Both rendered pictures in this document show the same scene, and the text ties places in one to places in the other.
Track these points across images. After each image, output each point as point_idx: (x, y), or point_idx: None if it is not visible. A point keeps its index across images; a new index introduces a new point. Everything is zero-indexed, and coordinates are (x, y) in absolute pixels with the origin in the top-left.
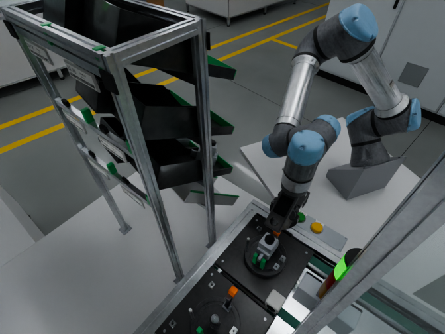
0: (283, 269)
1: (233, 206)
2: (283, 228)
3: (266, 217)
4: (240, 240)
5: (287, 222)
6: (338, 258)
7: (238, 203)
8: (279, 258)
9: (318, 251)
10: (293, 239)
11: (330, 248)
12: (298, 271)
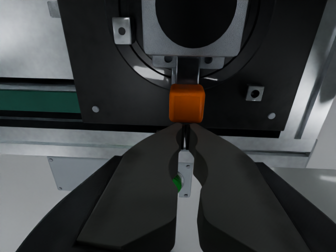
0: (104, 0)
1: (327, 121)
2: (161, 130)
3: (245, 140)
4: (299, 7)
5: (135, 186)
6: (38, 139)
7: (318, 135)
8: (138, 29)
9: (81, 130)
10: (144, 123)
11: (67, 152)
12: (75, 40)
